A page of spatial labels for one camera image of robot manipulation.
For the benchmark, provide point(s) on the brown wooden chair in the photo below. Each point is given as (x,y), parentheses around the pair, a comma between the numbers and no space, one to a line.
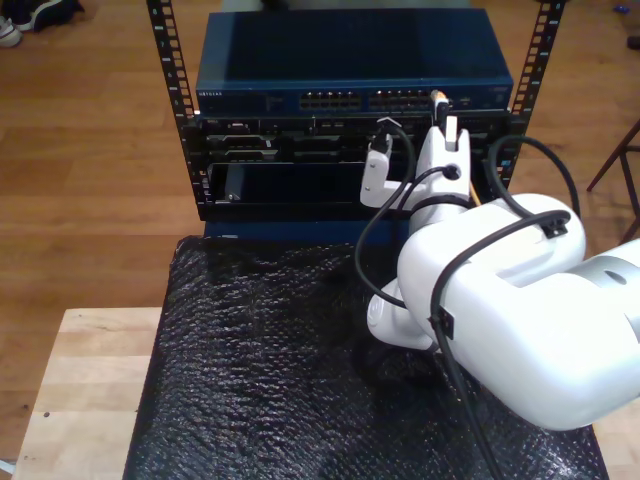
(613,159)

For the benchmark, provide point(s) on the black rack server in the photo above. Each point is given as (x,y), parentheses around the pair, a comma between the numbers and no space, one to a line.
(300,145)

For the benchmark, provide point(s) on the black rack frame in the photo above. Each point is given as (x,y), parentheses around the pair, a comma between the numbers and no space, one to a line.
(167,50)

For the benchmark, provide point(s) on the black rack shelf tray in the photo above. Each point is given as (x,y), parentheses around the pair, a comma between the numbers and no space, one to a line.
(300,210)

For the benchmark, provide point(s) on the dark sneaker white sole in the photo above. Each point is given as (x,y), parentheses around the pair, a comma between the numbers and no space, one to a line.
(50,12)

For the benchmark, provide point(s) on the black bubble wrap mat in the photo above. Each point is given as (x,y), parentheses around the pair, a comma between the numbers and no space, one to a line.
(250,375)

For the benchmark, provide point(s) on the blue rack base plate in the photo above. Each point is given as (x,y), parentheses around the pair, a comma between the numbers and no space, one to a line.
(300,231)

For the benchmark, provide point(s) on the blue network switch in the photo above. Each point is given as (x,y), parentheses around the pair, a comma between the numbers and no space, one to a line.
(350,50)

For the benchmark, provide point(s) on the small blue floor object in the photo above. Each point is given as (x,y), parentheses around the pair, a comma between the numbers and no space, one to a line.
(621,8)

